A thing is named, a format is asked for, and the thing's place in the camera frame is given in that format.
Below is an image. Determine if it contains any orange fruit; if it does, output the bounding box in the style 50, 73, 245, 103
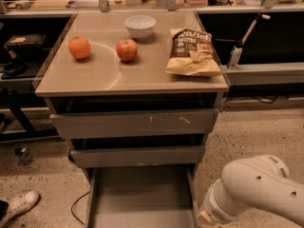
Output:
67, 36, 91, 60

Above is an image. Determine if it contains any grey drawer cabinet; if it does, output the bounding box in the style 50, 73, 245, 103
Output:
34, 10, 230, 228

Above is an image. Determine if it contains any chips bag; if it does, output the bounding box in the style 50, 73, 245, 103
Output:
165, 28, 222, 77

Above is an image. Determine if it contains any grey drawer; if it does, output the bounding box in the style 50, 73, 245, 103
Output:
85, 164, 199, 228
50, 109, 219, 139
71, 145, 205, 168

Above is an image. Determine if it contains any black office chair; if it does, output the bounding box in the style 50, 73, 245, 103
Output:
2, 33, 46, 77

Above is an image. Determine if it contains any small dark floor object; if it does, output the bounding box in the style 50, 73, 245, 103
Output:
15, 147, 33, 165

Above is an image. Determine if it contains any white bottle with rod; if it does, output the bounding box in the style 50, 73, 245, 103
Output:
227, 13, 271, 69

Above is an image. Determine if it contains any white bowl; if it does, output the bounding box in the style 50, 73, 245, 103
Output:
124, 15, 156, 40

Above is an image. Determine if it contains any white shoe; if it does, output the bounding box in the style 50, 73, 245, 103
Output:
0, 190, 40, 228

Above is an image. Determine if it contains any grey top drawer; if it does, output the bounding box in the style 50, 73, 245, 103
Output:
50, 109, 219, 139

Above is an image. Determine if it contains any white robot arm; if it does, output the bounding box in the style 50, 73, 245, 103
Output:
197, 155, 304, 227

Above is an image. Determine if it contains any red apple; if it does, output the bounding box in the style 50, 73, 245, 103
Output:
116, 38, 138, 62

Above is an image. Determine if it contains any grey middle drawer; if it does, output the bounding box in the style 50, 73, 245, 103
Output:
71, 145, 205, 168

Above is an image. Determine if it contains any black floor cable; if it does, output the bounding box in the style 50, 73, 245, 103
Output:
70, 190, 91, 226

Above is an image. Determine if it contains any grey bottom drawer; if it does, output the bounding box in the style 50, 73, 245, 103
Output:
85, 164, 199, 228

